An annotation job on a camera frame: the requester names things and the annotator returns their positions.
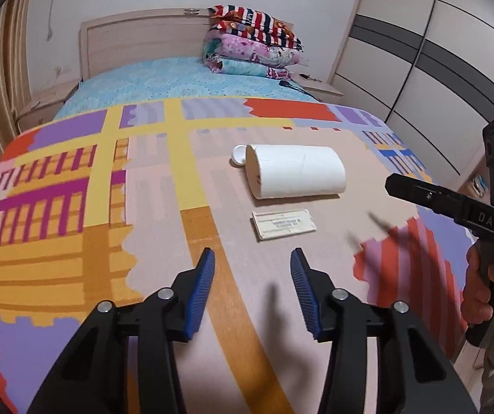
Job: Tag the person's right hand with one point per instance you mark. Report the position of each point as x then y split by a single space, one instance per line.
475 289

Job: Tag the wooden nightstand with drawers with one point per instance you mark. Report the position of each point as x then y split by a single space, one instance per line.
46 103

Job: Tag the light blue folded quilt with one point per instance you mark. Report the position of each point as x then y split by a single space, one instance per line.
247 69

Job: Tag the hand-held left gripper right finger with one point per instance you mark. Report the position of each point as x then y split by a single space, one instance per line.
305 293

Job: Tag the small black tool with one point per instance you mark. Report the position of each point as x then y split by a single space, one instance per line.
308 77

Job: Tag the wooden corner shelf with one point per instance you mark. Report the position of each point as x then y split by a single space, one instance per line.
464 189

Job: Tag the light wooden headboard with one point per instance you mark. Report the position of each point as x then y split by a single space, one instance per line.
135 39

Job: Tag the small white round lid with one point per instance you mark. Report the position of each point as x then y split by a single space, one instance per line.
239 156

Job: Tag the blue patterned bowl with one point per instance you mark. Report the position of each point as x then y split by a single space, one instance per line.
480 183

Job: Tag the pink floral quilt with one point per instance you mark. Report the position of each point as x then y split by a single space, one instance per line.
251 51

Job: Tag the bed with turquoise sheet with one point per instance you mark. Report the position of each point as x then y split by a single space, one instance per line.
152 77

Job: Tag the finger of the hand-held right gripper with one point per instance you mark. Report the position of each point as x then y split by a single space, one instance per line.
428 198

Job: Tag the sliding door wardrobe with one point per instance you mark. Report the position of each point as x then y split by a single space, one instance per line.
436 51

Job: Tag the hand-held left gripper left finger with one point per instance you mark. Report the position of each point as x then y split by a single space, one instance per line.
199 293

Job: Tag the white toilet paper roll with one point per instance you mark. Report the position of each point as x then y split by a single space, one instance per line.
298 170

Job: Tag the low wooden nightstand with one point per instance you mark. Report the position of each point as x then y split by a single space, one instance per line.
324 88

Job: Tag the colourful foam puzzle mat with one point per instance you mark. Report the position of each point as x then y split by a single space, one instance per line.
165 189

